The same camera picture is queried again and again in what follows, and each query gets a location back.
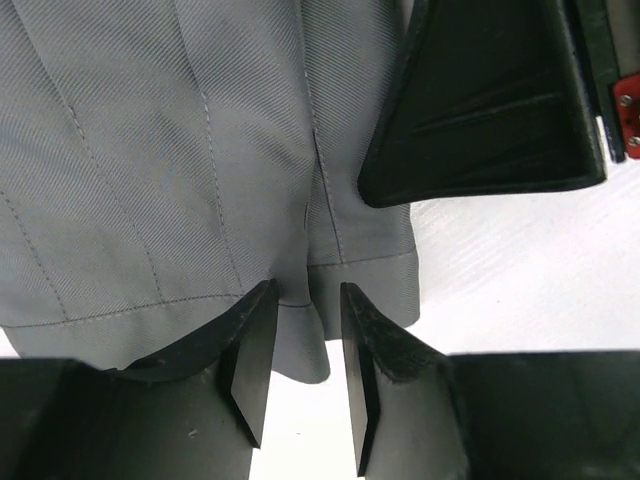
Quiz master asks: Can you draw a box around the grey skirt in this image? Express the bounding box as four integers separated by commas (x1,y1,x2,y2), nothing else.
1,1,420,383

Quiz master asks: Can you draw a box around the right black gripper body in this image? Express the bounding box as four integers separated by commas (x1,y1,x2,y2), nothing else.
573,0,639,163

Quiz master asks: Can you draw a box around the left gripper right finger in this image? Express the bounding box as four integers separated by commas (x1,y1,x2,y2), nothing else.
340,283,639,480

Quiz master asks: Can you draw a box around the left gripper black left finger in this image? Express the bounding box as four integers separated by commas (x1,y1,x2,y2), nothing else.
1,280,279,480

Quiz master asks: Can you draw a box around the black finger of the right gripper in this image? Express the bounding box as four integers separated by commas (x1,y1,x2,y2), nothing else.
358,0,605,208

